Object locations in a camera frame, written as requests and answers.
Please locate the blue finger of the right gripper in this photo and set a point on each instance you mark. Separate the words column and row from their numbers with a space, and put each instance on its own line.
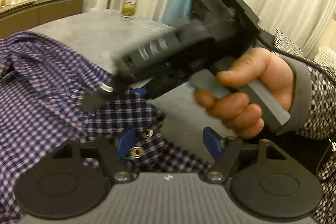
column 141, row 92

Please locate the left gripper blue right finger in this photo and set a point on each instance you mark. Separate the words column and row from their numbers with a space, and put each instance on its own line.
column 213, row 142

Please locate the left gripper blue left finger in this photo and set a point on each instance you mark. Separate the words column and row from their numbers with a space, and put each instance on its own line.
column 124, row 142

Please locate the blue checked shirt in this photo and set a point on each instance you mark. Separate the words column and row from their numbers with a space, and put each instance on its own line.
column 42, row 84

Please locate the patterned sleeve right forearm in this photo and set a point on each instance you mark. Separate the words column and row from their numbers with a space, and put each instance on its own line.
column 313, row 118

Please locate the glass jar with dark lid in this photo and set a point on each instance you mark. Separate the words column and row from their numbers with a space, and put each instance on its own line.
column 128, row 8

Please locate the grey long sideboard cabinet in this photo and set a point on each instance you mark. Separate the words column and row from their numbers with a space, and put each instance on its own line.
column 30, row 14

